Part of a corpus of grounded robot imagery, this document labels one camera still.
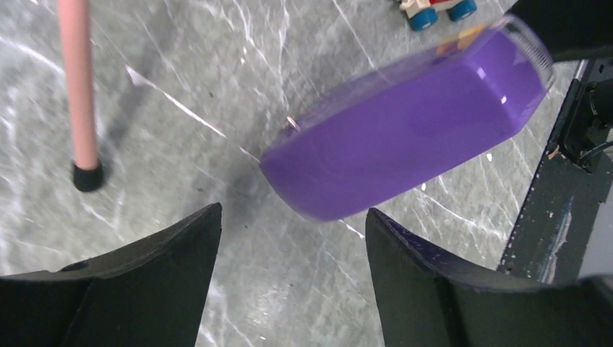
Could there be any pink music stand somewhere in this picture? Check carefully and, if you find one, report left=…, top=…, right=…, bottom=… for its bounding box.
left=57, top=0, right=104, bottom=192

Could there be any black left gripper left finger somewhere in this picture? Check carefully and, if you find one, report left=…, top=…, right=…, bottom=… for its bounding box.
left=1, top=203, right=222, bottom=346

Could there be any red wooden toy car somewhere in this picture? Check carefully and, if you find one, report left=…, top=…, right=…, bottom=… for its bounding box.
left=398, top=0, right=478, bottom=32

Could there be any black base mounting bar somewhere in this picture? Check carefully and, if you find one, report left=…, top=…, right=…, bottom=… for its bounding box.
left=497, top=59, right=612, bottom=283

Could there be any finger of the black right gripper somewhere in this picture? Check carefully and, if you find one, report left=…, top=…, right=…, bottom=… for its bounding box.
left=507, top=0, right=612, bottom=63

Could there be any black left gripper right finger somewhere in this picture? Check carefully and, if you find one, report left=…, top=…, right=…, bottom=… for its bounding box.
left=366, top=208, right=612, bottom=346

